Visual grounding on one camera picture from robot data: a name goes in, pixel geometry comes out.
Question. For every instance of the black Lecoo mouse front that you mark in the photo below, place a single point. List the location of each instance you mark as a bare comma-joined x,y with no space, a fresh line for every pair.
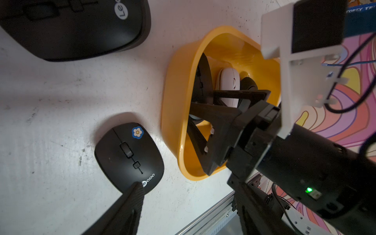
203,87

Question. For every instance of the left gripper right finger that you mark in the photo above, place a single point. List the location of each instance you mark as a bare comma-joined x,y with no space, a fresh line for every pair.
256,216

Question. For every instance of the aluminium front rail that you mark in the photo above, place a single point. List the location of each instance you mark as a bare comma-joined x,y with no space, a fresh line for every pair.
220,219

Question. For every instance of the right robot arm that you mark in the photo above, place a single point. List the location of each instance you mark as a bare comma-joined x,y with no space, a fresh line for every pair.
335,183

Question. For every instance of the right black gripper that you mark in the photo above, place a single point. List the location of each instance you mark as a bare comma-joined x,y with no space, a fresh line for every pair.
257,129

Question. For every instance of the yellow storage box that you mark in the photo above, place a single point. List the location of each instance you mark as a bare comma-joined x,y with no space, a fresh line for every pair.
224,46

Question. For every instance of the black slim mouse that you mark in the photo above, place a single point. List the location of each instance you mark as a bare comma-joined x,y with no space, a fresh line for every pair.
246,83

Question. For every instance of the white mouse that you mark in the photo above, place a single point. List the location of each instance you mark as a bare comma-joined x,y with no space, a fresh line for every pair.
228,79

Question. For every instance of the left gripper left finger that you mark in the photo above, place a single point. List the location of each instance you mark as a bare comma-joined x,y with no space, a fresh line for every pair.
123,217

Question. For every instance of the black flower sticker mouse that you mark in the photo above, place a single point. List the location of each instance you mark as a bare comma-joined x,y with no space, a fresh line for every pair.
127,154

